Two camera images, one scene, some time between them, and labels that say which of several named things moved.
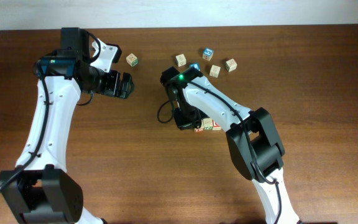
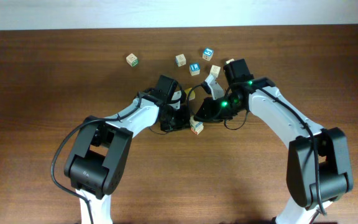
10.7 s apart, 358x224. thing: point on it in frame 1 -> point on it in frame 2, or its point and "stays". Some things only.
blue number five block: x=207 y=53 stays
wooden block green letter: x=180 y=60 stays
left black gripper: x=110 y=89 -> x=183 y=121
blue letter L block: x=196 y=65 stays
